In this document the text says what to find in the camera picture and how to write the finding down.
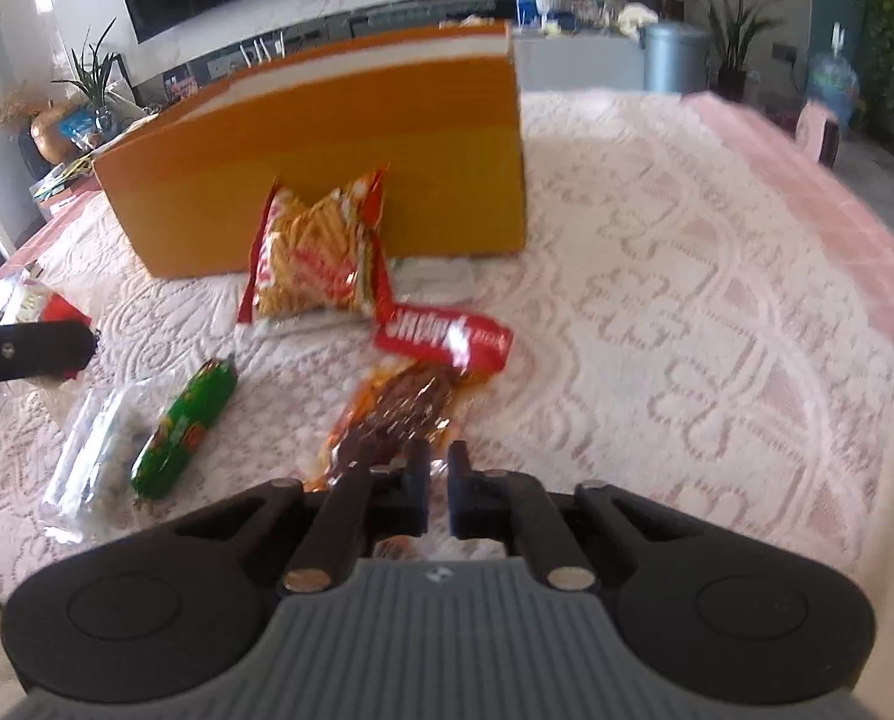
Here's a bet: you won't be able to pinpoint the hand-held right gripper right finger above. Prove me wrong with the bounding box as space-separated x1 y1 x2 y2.
447 441 692 592

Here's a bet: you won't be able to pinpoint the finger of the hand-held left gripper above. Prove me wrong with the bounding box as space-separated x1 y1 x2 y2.
0 321 99 389

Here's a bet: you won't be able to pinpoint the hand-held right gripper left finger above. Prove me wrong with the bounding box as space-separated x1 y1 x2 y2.
173 439 431 592

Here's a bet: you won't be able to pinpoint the red packet white label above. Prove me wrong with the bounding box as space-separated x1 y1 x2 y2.
42 294 101 335

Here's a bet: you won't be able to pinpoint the brown meat snack packet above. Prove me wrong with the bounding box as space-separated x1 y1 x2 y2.
316 360 467 492

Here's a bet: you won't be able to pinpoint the white plastic packet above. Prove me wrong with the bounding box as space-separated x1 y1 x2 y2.
256 255 479 338

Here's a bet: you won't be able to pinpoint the red striped chips packet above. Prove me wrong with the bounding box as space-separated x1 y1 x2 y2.
238 165 394 325

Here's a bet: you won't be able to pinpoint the orange cardboard box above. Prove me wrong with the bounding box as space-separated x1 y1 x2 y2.
93 21 529 280

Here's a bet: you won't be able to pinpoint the clear packet green contents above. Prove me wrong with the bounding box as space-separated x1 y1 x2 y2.
42 382 167 539

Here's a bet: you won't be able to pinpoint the small red snack packet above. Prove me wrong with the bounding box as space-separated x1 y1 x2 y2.
374 302 513 377

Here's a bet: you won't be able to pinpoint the green snack packet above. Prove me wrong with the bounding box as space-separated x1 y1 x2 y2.
130 358 238 502

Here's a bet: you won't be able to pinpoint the stack of papers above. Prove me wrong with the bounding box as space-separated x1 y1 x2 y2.
31 157 92 204

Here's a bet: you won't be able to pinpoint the bronze round vase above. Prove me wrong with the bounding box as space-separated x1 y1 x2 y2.
31 105 104 163

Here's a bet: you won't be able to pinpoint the blue packet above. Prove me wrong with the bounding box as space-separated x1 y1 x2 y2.
64 109 107 148

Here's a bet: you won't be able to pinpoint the dried yellow flowers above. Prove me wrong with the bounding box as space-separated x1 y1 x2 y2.
0 86 44 129

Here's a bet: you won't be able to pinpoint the slim-leaf plant in vase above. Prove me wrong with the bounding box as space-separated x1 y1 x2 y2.
53 19 130 132

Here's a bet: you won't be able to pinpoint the white lace cloth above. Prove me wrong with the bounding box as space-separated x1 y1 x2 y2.
0 90 894 605

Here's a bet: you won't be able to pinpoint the white router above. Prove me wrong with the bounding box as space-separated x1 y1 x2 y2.
241 30 284 65

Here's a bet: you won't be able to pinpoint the grey-blue trash can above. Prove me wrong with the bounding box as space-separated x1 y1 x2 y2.
642 22 711 95

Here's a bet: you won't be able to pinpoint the pink heater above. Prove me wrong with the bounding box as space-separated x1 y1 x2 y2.
796 101 842 166

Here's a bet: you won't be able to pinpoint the potted long-leaf plant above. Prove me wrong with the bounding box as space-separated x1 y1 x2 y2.
668 0 794 103

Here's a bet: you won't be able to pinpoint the water jug with pump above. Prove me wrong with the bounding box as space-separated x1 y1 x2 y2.
807 24 861 128

